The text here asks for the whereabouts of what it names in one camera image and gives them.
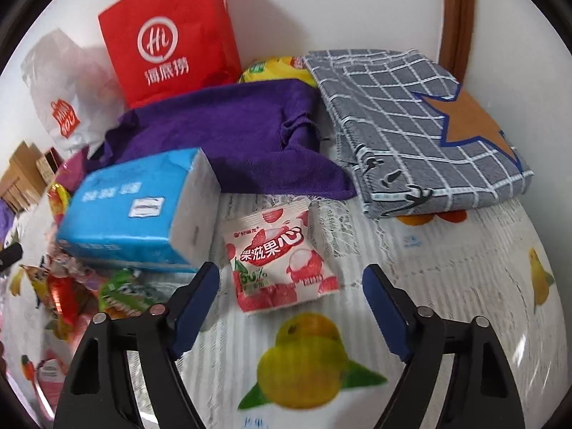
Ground pink yellow snack packet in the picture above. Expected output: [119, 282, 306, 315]
[48, 182, 71, 226]

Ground wooden chair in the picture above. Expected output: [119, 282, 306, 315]
[1, 142, 62, 213]

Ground yellow snack bag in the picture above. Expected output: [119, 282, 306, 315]
[240, 56, 317, 88]

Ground purple towel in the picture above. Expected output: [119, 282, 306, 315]
[86, 79, 357, 201]

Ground brown wooden door frame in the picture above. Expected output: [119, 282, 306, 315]
[438, 0, 476, 83]

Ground green snack packet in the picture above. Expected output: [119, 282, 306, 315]
[97, 269, 156, 319]

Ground grey checkered folded cloth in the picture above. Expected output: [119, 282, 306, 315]
[304, 49, 533, 219]

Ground red paper bag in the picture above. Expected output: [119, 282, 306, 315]
[99, 0, 241, 109]

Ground red foil snack packet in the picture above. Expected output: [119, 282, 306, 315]
[48, 275, 82, 326]

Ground blue tissue pack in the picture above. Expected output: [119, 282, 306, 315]
[56, 148, 220, 272]

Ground white Miniso plastic bag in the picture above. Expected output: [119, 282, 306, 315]
[21, 29, 126, 156]

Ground fruit print tablecloth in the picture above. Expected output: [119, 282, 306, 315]
[177, 199, 568, 428]

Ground lychee gummy snack packet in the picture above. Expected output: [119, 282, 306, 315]
[222, 198, 339, 314]

